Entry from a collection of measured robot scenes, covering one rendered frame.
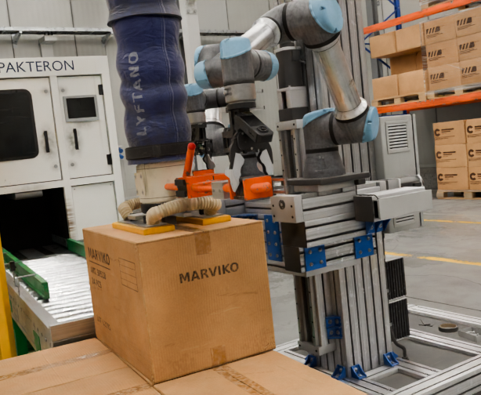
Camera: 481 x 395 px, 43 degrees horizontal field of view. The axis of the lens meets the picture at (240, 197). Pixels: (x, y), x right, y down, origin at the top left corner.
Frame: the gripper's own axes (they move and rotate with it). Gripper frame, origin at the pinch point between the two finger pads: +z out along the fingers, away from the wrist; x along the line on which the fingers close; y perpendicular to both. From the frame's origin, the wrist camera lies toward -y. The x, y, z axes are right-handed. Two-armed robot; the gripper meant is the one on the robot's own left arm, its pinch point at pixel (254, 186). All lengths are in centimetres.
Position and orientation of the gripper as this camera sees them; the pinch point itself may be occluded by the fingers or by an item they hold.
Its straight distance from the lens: 148.5
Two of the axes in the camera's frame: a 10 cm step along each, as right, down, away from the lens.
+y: -4.6, -0.2, 8.9
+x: -8.8, 1.3, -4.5
